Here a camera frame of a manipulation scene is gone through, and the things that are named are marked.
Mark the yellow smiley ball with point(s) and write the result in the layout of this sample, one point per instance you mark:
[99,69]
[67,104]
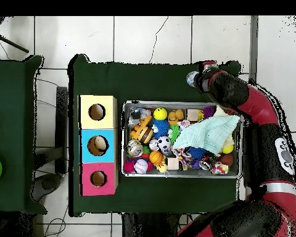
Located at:
[160,113]

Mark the black and white soccer ball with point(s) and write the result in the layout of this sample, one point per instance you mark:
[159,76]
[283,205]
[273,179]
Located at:
[164,143]

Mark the white baseball with red stitching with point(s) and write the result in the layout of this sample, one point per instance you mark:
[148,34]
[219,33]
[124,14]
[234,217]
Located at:
[140,166]

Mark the small wooden cube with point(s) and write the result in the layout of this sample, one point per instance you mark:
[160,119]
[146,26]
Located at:
[173,163]
[193,114]

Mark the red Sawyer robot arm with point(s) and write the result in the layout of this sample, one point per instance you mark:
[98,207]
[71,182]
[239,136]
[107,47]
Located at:
[256,108]

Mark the mint green knitted cloth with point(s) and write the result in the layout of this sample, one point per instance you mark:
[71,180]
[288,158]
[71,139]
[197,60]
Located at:
[207,134]

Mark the black tripod leg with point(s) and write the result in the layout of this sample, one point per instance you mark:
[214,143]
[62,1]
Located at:
[12,44]

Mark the dark green side table cloth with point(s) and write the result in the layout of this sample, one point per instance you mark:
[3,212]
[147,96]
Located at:
[12,111]

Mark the wooden box with three holes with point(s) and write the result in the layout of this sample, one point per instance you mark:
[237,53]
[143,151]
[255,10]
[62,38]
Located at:
[98,172]

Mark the small orange basketball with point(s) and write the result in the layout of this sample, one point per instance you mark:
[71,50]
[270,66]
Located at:
[156,157]

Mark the blue fuzzy puffer ball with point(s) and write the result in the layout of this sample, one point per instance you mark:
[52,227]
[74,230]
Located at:
[160,128]

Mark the yellow duck plush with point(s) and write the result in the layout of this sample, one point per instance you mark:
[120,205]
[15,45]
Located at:
[162,167]

